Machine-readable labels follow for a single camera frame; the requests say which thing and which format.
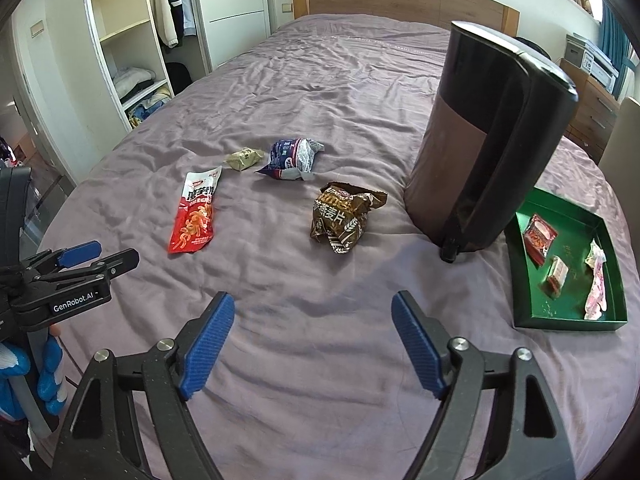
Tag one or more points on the teal curtain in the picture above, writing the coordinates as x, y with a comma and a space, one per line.
612, 45

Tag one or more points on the long red snack packet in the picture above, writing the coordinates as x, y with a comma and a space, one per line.
195, 212

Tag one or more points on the brown and black trash bin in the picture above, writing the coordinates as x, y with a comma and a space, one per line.
450, 160

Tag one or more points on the brown oat snack packet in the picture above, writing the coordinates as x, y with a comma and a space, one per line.
342, 217

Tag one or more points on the small dark red snack packet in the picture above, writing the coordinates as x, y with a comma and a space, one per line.
539, 232

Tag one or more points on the hanging clothes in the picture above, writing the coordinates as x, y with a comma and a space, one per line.
167, 5

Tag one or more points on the person's left hand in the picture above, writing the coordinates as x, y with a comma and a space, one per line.
52, 375

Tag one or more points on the white open wardrobe shelf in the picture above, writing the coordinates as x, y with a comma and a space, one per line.
115, 20

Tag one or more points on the black bag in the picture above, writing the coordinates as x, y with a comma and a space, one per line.
178, 79

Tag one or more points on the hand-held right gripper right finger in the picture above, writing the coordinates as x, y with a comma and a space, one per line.
417, 345

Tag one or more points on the colourful folded clothes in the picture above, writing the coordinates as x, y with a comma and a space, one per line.
150, 107

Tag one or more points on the wooden nightstand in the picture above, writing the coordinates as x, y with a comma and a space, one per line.
597, 115

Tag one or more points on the white and black folded clothes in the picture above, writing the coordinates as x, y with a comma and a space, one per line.
132, 82

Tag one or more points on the brown wafer packet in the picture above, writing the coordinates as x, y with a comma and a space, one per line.
556, 275

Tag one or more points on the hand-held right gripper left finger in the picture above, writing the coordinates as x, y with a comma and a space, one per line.
210, 340

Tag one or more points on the blue white snack packet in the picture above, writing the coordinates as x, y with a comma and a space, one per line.
292, 157

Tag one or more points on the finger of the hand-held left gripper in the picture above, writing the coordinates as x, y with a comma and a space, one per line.
122, 261
80, 253

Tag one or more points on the pink cartoon snack packet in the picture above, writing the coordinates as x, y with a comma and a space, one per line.
595, 295

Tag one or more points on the olive green candy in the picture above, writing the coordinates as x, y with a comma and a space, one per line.
243, 159

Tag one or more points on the white printer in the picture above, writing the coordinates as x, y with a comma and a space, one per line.
592, 62

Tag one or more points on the beige chair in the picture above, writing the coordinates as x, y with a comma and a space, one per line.
622, 145

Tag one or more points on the green shallow box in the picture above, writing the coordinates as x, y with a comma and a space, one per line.
570, 310

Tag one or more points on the black backpack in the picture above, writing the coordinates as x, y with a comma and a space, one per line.
532, 49

